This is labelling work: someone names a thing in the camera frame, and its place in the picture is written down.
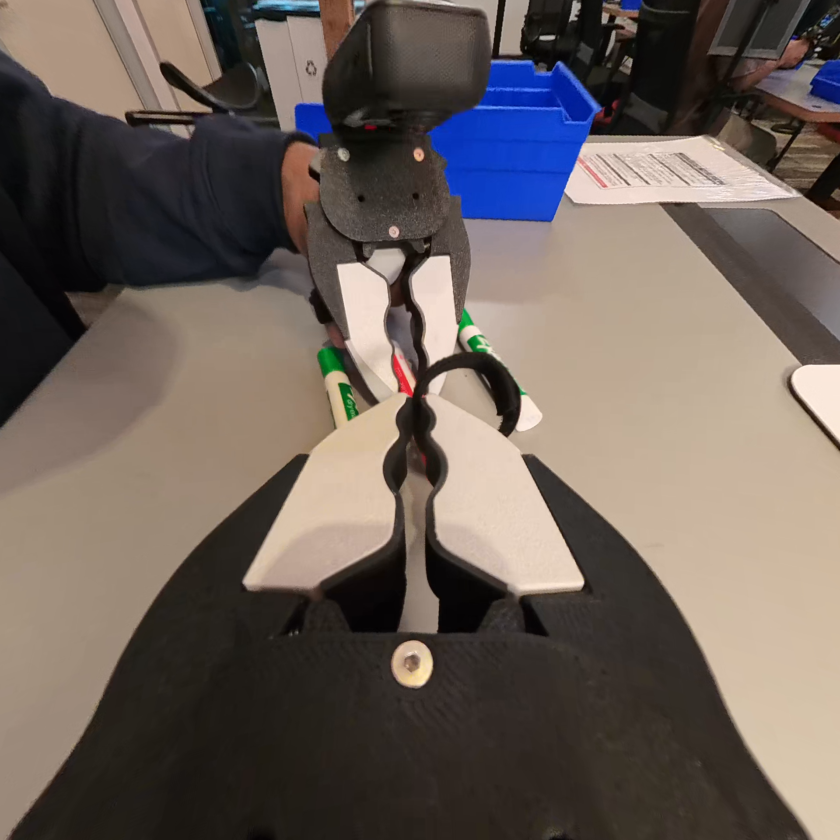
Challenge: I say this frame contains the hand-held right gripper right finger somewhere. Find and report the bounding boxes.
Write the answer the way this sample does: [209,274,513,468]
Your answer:
[423,394,586,598]

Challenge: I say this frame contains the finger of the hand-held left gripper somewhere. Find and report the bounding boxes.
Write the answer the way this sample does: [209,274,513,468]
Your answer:
[405,254,458,368]
[335,260,416,401]

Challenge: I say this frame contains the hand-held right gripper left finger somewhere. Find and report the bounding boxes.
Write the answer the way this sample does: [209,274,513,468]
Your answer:
[243,394,408,594]

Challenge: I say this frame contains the red marker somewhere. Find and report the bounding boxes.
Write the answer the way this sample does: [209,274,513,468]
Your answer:
[386,347,420,396]

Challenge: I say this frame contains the green marker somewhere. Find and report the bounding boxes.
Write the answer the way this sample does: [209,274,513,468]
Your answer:
[315,343,363,430]
[456,309,544,435]

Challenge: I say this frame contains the black velcro strap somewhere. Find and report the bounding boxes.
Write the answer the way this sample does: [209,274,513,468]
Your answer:
[394,351,525,473]

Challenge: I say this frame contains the large blue plastic bin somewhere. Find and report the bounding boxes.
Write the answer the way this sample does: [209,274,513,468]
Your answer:
[296,59,602,221]

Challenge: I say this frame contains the person's left forearm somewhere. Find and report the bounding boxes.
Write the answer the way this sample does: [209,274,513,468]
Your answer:
[0,53,309,296]

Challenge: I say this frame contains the person's left hand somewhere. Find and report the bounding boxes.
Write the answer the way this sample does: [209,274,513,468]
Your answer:
[280,138,324,257]

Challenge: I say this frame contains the white waste cabinet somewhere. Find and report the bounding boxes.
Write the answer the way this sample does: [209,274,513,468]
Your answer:
[254,11,329,95]

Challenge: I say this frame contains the black office chair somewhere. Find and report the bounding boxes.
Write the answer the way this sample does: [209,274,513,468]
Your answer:
[125,59,263,132]

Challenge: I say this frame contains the printed paper sheet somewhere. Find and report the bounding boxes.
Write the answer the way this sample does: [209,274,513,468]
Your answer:
[565,136,799,207]

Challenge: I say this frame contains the small blue bin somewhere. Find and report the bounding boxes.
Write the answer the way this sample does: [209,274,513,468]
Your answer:
[809,59,840,105]

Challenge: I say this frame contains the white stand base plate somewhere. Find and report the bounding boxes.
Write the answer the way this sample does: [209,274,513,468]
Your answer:
[789,364,840,448]

